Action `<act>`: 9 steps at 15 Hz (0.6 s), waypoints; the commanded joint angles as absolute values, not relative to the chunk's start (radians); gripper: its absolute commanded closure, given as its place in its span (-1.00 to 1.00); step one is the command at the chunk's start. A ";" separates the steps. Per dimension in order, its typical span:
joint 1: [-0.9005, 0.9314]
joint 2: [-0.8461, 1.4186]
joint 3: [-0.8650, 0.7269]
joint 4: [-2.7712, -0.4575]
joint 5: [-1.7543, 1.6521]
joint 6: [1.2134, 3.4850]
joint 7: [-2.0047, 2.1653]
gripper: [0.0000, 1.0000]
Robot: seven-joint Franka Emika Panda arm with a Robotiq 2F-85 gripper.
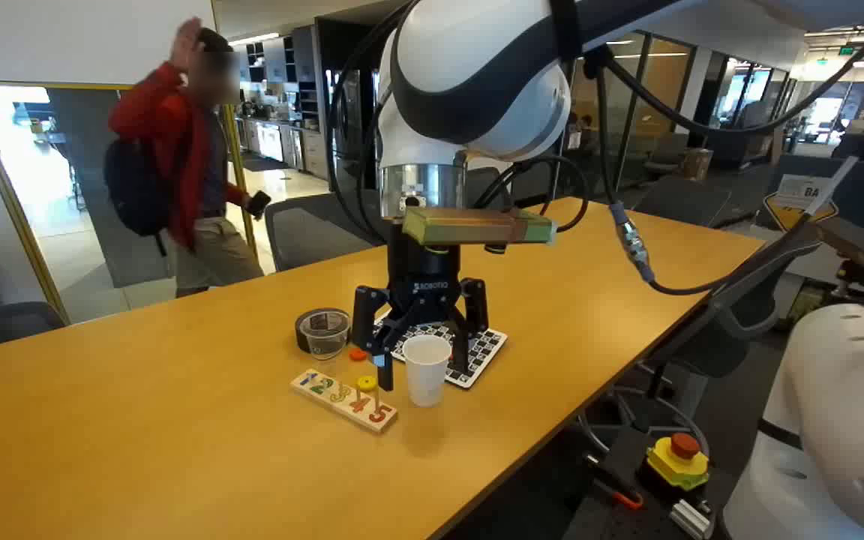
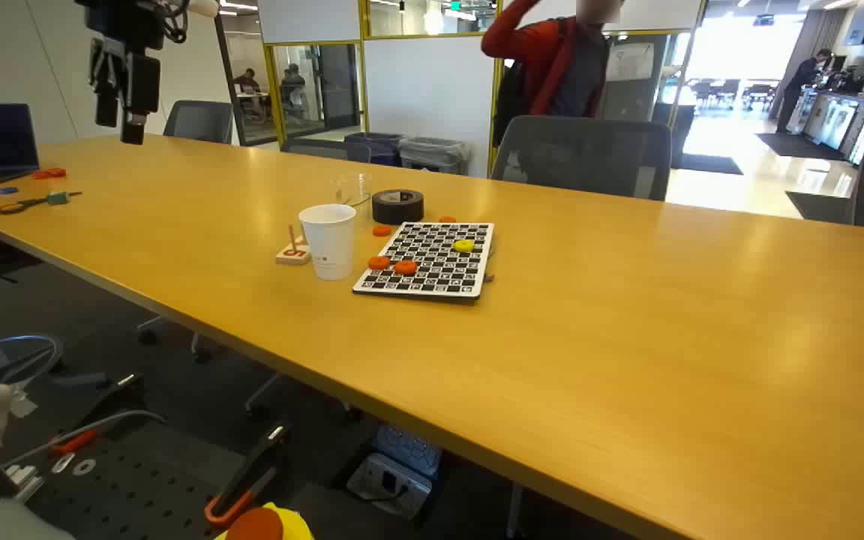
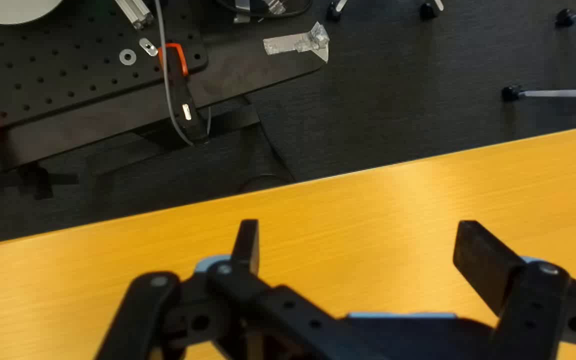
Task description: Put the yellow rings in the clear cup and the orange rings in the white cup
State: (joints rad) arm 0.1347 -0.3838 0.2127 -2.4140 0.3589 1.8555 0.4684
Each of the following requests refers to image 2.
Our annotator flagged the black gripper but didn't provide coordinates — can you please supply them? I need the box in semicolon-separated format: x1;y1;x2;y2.
75;0;190;145

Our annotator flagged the clear plastic cup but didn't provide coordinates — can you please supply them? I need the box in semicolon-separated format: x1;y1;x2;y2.
336;175;368;206

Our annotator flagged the grey office chair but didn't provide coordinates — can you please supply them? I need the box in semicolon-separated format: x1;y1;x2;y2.
491;113;672;200
165;100;232;145

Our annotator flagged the orange toy piece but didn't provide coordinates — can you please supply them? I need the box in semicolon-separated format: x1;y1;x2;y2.
33;167;66;179

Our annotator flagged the black roll of tape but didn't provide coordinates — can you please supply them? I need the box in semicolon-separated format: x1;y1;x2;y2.
372;189;424;225

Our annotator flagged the black white checkerboard plate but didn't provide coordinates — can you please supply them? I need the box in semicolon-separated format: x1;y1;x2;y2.
355;222;496;301

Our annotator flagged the person in red sweater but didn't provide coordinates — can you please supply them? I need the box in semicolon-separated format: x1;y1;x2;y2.
481;0;624;117

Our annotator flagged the yellow red emergency stop button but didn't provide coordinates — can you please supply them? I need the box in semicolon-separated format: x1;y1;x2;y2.
217;503;314;540

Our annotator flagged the floor power box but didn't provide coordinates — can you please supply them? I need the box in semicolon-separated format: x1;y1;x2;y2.
346;429;440;519

